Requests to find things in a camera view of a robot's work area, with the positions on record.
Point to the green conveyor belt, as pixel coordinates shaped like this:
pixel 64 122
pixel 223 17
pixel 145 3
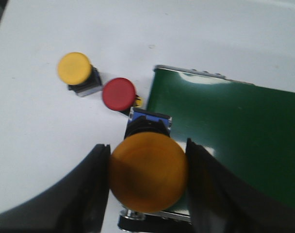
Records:
pixel 249 129

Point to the yellow mushroom push button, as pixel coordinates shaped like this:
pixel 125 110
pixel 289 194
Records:
pixel 80 76
pixel 148 170

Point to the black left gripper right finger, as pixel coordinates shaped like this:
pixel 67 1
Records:
pixel 220 202

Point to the red mushroom push button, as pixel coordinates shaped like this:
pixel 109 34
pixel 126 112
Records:
pixel 120 95

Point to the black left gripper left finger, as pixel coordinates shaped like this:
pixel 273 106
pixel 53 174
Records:
pixel 75 204

